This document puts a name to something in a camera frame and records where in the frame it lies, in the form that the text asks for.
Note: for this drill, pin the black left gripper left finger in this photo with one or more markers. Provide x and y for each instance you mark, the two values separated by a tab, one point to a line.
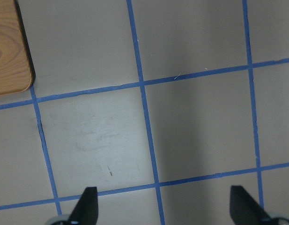
86	210

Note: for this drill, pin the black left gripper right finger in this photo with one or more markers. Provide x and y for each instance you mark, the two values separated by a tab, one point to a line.
244	210

